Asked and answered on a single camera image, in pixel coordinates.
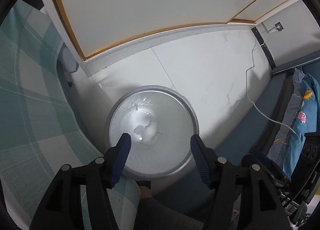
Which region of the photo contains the blue floral pillow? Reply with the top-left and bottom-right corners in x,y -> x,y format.
267,69 -> 319,178

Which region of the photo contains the white gold-trimmed cabinet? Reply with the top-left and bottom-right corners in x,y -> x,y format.
54,0 -> 297,60

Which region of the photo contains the white power cable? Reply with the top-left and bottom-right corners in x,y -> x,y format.
245,25 -> 304,143

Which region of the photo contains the grey round trash bin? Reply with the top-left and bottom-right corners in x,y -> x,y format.
105,85 -> 199,181

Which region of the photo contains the person's black slipper foot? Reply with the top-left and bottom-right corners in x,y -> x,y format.
136,181 -> 152,200

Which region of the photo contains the teal checked tablecloth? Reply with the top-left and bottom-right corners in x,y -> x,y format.
1,0 -> 140,229

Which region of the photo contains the wall power socket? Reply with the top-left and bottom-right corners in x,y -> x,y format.
274,22 -> 284,32

